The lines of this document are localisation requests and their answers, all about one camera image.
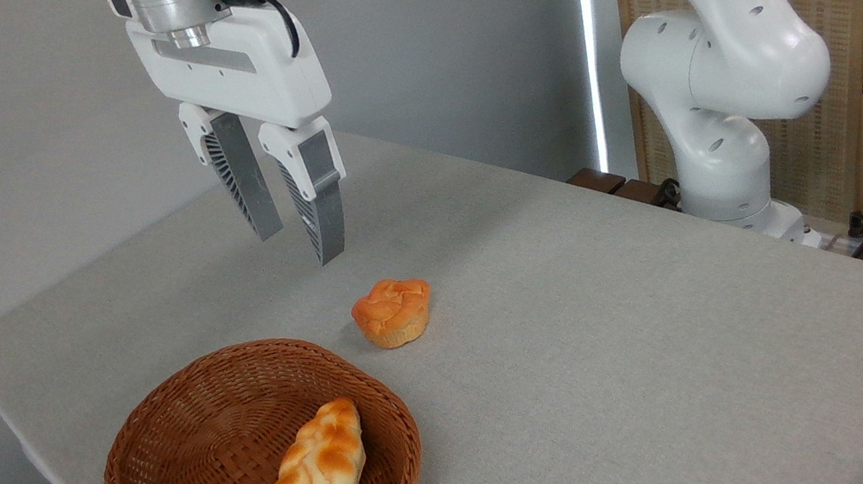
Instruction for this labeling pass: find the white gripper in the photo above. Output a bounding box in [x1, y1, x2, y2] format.
[125, 0, 361, 293]

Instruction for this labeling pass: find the muffin shaped bread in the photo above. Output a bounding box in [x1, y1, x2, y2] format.
[347, 272, 440, 355]

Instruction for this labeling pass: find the brown wicker basket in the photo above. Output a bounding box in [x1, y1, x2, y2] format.
[85, 316, 429, 484]

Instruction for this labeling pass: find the brown wooden block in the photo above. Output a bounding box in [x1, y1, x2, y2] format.
[615, 172, 682, 218]
[566, 162, 630, 202]

